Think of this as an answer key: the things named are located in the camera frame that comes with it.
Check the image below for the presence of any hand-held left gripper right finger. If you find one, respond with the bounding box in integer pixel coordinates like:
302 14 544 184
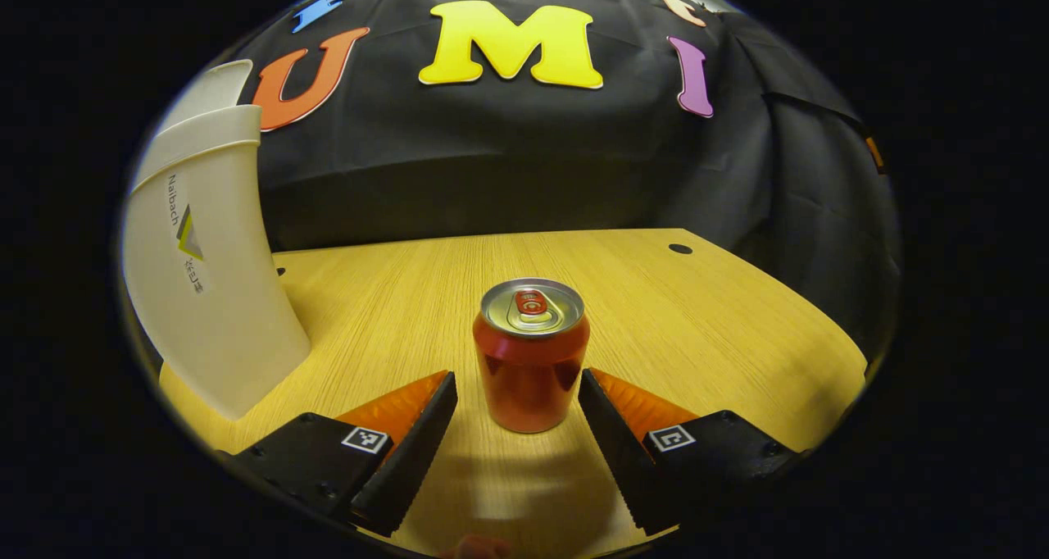
578 367 804 538

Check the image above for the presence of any red pop can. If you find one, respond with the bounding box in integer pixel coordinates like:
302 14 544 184
473 277 591 434

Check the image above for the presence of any wooden desktop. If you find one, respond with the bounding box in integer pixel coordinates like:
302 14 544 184
158 228 868 559

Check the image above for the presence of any black backdrop cloth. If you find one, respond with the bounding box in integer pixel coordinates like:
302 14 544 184
229 0 902 355

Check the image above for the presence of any white desktop garbage bin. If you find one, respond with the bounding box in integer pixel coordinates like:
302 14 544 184
121 59 312 420

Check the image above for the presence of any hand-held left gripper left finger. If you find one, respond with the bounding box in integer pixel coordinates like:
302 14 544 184
217 370 458 538

